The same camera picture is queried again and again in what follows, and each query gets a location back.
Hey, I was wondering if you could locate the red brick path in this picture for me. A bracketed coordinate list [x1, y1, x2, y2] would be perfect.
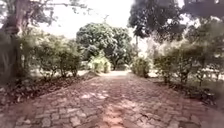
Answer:
[0, 70, 224, 128]

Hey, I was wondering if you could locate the row of green bushes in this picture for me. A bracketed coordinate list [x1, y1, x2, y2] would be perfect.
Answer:
[130, 39, 224, 88]
[13, 31, 84, 81]

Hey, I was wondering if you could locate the big round green tree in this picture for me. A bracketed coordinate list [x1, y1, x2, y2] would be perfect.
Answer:
[75, 22, 135, 71]

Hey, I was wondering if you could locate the tall dark tree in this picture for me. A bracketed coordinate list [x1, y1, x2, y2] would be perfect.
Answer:
[127, 0, 224, 58]

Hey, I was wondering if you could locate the leaf-strewn soil strip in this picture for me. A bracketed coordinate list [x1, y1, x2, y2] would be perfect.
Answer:
[146, 77, 224, 111]
[0, 70, 100, 107]

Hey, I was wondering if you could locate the small light green bush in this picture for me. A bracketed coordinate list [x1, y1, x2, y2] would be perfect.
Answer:
[87, 54, 112, 75]

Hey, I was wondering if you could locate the large tree with thick trunk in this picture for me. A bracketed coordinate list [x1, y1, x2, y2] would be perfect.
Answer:
[0, 0, 88, 83]

